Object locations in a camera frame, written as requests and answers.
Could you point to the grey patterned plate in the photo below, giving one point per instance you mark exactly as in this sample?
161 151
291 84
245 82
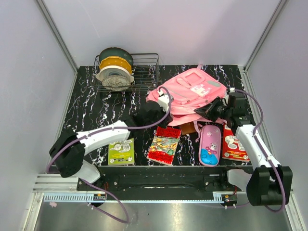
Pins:
116 83

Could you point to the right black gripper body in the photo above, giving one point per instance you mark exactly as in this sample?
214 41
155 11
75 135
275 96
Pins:
222 111

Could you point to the pink student backpack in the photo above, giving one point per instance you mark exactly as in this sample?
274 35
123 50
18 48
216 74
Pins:
190 90

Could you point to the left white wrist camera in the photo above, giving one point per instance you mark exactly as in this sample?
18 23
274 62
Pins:
163 99

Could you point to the metal wire dish rack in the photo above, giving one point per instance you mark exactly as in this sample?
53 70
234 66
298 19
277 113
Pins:
145 71

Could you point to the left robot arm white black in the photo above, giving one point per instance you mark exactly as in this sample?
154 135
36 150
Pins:
69 150

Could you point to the white rimmed plate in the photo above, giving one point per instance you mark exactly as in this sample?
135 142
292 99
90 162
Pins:
114 70

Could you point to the pink cartoon pencil case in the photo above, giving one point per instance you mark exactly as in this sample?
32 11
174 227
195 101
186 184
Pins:
210 145

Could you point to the brown leather wallet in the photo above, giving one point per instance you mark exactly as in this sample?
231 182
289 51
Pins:
187 128

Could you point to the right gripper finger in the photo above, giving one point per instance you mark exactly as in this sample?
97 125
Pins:
202 112
217 102

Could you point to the yellow dotted plate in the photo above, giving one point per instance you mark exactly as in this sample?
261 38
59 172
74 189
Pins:
117 61

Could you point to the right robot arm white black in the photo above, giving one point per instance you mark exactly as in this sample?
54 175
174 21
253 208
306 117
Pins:
270 183

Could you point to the red treehouse paperback book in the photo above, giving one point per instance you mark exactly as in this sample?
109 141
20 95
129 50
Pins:
164 145

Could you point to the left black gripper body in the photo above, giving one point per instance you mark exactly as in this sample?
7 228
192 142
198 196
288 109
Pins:
160 115

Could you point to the aluminium frame rail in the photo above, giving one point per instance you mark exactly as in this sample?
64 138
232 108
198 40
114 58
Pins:
57 183

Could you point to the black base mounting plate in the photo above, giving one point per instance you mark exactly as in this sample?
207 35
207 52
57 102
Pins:
170 170

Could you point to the dark green plate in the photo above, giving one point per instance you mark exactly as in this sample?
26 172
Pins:
115 51

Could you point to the green paperback book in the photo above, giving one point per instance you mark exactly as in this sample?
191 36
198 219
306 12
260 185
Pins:
121 153

